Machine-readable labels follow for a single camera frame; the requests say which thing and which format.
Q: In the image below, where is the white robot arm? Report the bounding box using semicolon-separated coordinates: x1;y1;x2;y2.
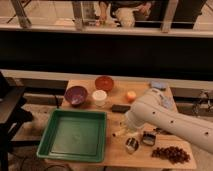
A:
125;88;213;154

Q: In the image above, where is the white plastic cup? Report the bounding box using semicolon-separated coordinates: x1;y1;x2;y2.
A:
92;90;107;106

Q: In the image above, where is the metal cup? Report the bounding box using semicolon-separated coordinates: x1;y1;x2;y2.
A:
125;138;139;154

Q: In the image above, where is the red bowl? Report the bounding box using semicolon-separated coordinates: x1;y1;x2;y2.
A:
95;76;114;92

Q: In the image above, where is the black rectangular block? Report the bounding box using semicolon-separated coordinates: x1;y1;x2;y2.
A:
111;104;130;113

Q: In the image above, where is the orange fruit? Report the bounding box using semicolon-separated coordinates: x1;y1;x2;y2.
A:
125;91;137;103

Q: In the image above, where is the purple bowl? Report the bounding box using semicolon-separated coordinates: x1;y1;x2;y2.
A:
64;86;88;106

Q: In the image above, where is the blue sponge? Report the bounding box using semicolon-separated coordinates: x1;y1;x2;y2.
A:
150;81;166;91

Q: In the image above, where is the green plastic tray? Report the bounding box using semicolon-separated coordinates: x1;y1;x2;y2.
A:
37;109;107;163

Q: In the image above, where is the small square metal tin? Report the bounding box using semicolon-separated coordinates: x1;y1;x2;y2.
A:
142;132;156;146

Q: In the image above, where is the bunch of dark grapes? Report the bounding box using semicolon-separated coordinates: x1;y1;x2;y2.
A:
151;146;190;164

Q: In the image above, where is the black chair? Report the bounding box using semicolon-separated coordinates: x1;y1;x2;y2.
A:
0;72;33;171

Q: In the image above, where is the black handled knife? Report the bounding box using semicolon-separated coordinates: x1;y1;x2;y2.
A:
154;128;172;135

